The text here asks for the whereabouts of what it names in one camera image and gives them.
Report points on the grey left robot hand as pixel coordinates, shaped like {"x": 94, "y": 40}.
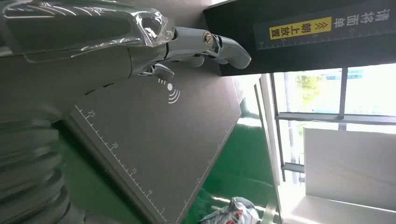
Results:
{"x": 77, "y": 55}

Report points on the grey poly mailer with QR code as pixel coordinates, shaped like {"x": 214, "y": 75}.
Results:
{"x": 235, "y": 213}

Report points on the black inbound scanner machine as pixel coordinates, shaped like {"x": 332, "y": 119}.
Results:
{"x": 154, "y": 139}

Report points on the green conveyor belt with aluminium rails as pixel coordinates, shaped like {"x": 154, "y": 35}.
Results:
{"x": 244, "y": 167}

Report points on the white panel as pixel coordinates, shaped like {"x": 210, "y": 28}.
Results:
{"x": 349, "y": 167}

